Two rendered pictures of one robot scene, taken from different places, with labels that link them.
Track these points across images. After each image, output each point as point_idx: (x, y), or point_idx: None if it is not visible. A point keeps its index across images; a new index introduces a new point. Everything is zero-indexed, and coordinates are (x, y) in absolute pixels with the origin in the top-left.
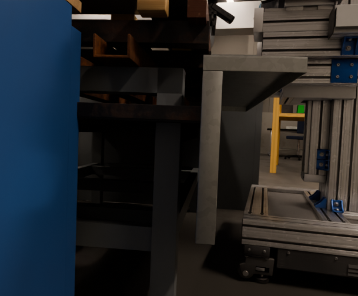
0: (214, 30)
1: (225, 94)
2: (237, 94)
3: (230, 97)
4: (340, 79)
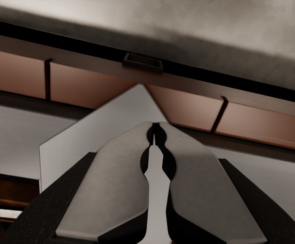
0: (255, 189)
1: (260, 39)
2: (270, 5)
3: (200, 6)
4: None
